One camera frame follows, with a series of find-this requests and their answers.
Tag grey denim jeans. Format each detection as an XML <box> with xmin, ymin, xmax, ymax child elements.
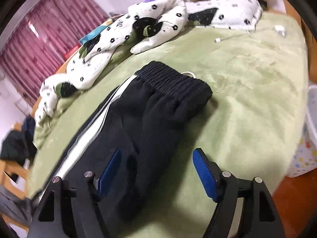
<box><xmin>0</xmin><ymin>186</ymin><xmax>36</xmax><ymax>226</ymax></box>

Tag green fleece bed sheet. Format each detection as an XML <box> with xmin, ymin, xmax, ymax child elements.
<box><xmin>27</xmin><ymin>12</ymin><xmax>308</xmax><ymax>237</ymax></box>

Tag maroon floral curtain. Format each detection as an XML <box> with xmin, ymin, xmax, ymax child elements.
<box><xmin>1</xmin><ymin>0</ymin><xmax>109</xmax><ymax>106</ymax></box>

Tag teal patterned pillow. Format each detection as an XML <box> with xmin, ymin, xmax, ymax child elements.
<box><xmin>79</xmin><ymin>25</ymin><xmax>107</xmax><ymax>45</ymax></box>

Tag white floral quilt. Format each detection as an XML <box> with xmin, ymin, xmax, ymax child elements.
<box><xmin>34</xmin><ymin>0</ymin><xmax>263</xmax><ymax>126</ymax></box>

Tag white plastic basket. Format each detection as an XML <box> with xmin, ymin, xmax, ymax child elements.
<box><xmin>286</xmin><ymin>85</ymin><xmax>317</xmax><ymax>178</ymax></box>

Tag navy blue garment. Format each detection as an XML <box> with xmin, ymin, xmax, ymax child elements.
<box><xmin>21</xmin><ymin>115</ymin><xmax>36</xmax><ymax>152</ymax></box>

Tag white charger with cable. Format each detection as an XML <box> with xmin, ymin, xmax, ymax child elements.
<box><xmin>214</xmin><ymin>25</ymin><xmax>286</xmax><ymax>43</ymax></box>

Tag black sweatpants with white stripe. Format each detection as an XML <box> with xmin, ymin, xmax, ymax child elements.
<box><xmin>36</xmin><ymin>60</ymin><xmax>214</xmax><ymax>228</ymax></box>

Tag black jacket on bed rail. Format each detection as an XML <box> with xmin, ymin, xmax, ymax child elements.
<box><xmin>1</xmin><ymin>130</ymin><xmax>30</xmax><ymax>166</ymax></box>

